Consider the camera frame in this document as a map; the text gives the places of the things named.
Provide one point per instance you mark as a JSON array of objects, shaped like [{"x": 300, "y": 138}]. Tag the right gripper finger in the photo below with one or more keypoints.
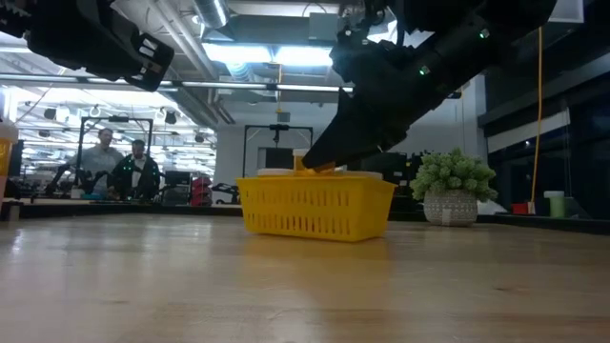
[{"x": 362, "y": 133}]

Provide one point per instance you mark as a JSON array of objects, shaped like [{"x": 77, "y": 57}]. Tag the orange pill bottle white cap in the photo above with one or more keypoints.
[
  {"x": 6, "y": 157},
  {"x": 298, "y": 162}
]

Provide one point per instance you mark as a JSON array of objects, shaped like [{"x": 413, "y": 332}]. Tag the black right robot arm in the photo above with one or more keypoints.
[{"x": 500, "y": 19}]

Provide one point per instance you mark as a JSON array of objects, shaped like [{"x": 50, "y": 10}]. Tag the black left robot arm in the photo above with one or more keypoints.
[{"x": 71, "y": 38}]

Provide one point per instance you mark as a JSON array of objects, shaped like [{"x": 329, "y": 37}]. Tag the yellow plastic basket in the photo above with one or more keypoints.
[{"x": 314, "y": 209}]

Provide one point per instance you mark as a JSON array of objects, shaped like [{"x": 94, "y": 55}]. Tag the fluorescent ceiling light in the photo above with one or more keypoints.
[{"x": 267, "y": 53}]

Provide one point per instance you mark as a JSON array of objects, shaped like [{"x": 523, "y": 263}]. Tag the round green plant white pot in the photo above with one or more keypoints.
[{"x": 450, "y": 207}]

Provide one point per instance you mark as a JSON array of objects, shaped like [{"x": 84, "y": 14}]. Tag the person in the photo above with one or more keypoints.
[
  {"x": 138, "y": 176},
  {"x": 97, "y": 162}
]

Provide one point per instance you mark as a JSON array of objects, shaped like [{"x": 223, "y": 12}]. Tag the red stacked bins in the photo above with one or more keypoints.
[{"x": 201, "y": 190}]

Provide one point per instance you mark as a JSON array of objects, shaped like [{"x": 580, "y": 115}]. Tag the small red box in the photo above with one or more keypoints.
[{"x": 520, "y": 208}]

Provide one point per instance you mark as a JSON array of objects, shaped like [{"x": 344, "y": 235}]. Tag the green cup white lid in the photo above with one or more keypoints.
[{"x": 556, "y": 207}]

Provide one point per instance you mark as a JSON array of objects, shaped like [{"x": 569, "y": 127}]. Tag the silver ventilation duct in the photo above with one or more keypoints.
[{"x": 212, "y": 12}]

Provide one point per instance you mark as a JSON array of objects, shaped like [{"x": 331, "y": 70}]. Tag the black background rig frame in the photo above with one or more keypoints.
[
  {"x": 114, "y": 119},
  {"x": 278, "y": 127}
]

